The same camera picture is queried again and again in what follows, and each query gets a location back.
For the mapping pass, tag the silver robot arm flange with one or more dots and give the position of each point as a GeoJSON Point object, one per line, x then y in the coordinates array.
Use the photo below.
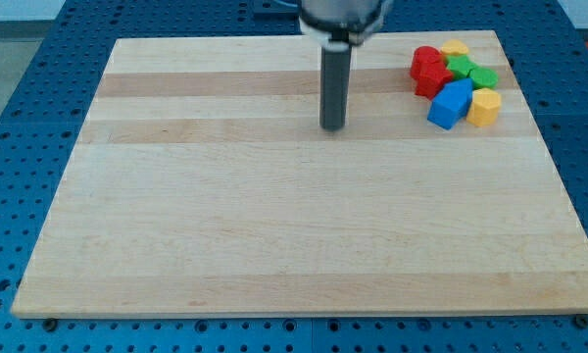
{"type": "Point", "coordinates": [337, 24]}

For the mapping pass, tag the yellow hexagon block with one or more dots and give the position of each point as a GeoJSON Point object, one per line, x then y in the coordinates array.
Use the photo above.
{"type": "Point", "coordinates": [485, 106]}

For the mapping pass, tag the green circle block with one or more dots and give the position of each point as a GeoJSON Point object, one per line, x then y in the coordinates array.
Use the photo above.
{"type": "Point", "coordinates": [483, 78]}

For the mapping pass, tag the wooden work board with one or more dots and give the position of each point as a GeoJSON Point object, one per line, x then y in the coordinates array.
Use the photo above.
{"type": "Point", "coordinates": [201, 186]}

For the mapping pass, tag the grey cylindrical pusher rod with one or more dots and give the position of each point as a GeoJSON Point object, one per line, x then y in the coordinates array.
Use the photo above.
{"type": "Point", "coordinates": [334, 86]}

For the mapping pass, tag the red star block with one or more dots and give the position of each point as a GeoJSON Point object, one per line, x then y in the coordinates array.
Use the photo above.
{"type": "Point", "coordinates": [431, 79]}

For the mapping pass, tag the blue pentagon block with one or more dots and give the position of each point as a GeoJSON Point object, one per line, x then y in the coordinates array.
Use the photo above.
{"type": "Point", "coordinates": [451, 103]}

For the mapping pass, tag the red round block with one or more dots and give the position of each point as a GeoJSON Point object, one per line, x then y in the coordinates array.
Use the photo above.
{"type": "Point", "coordinates": [424, 55]}

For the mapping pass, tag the green star block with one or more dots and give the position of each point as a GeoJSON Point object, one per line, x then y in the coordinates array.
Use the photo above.
{"type": "Point", "coordinates": [460, 66]}

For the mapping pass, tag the yellow heart block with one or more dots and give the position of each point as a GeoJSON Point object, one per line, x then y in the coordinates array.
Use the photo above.
{"type": "Point", "coordinates": [454, 47]}

